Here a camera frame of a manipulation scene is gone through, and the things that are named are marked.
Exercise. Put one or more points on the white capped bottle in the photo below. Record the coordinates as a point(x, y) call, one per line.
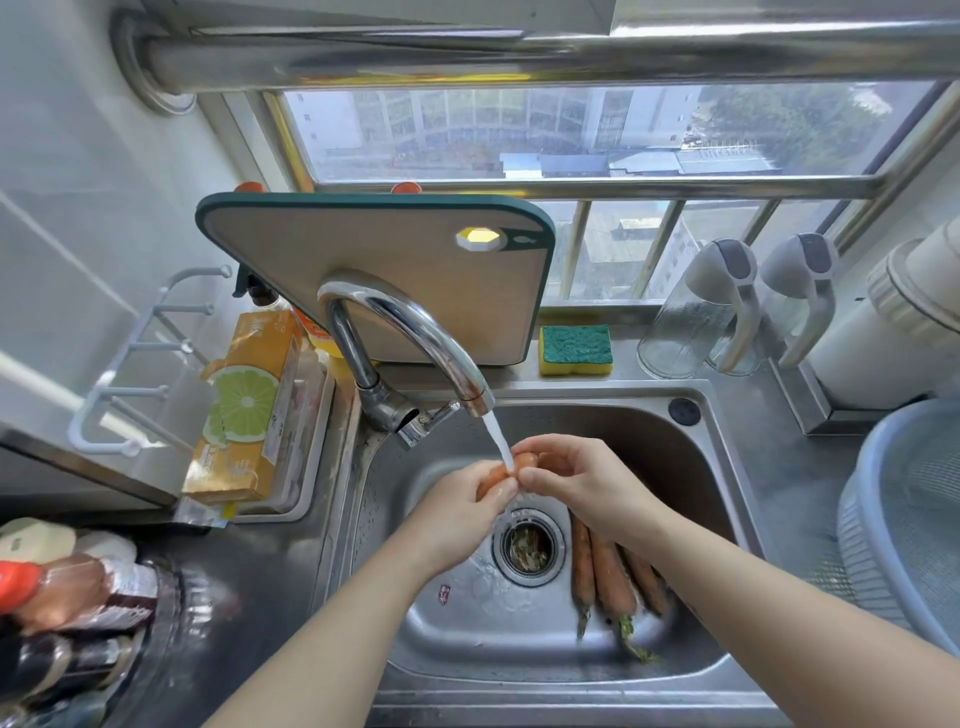
point(105, 547)

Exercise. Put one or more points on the person's right forearm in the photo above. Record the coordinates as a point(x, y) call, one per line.
point(787, 637)

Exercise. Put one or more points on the chrome faucet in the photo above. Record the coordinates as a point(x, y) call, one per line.
point(358, 352)

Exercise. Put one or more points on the steel overhead pipe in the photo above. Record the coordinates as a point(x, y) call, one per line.
point(450, 64)

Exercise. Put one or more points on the white duct pipe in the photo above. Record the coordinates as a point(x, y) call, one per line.
point(870, 360)

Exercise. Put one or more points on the window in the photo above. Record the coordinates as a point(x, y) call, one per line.
point(525, 127)

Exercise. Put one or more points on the black sink hole plug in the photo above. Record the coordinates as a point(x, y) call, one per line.
point(684, 412)

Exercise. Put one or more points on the person's right hand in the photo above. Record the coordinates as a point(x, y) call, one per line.
point(592, 484)

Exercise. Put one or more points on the white wall hook rack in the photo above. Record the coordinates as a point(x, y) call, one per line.
point(112, 371)

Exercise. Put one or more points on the yellow green sponge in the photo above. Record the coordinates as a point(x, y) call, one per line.
point(576, 349)

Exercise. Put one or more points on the person's left forearm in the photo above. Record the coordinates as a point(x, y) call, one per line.
point(330, 660)

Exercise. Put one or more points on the person's left hand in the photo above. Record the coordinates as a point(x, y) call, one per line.
point(450, 525)

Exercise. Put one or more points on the orange round knob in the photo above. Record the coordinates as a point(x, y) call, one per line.
point(406, 187)
point(249, 187)

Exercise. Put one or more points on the white plastic tray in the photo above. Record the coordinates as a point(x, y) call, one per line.
point(324, 420)

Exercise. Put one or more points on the red capped sauce bottle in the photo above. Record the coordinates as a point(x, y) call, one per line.
point(67, 592)

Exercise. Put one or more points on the blue plastic colander basin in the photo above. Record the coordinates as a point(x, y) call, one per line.
point(907, 525)

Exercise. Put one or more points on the beige green-rimmed cutting board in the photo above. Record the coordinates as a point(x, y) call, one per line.
point(337, 247)

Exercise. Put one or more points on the stainless steel sink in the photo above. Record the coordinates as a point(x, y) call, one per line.
point(450, 637)

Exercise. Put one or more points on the dark soy sauce bottle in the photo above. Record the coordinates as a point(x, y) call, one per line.
point(67, 664)

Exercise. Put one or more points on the glass pitcher with grey lid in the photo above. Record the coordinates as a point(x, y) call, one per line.
point(679, 330)
point(799, 266)

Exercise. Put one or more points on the beige capped bottle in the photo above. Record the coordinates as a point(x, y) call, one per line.
point(34, 540)

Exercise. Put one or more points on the slim orange carrot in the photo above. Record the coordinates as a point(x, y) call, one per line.
point(583, 562)

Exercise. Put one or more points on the steel window guard rail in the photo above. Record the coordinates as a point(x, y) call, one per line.
point(675, 187)

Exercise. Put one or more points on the transparent plastic packet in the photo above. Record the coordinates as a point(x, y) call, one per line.
point(296, 427)

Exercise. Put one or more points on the orange box with lime picture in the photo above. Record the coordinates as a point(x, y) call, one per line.
point(244, 397)

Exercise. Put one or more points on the clear plastic bag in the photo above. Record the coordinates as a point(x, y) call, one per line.
point(202, 514)

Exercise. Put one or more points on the steel drain strainer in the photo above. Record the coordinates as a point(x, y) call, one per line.
point(529, 551)

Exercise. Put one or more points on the yellow dish soap pump bottle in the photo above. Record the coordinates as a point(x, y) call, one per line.
point(326, 345)

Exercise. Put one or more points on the orange carrot with leafy stem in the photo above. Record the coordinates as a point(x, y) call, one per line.
point(611, 577)

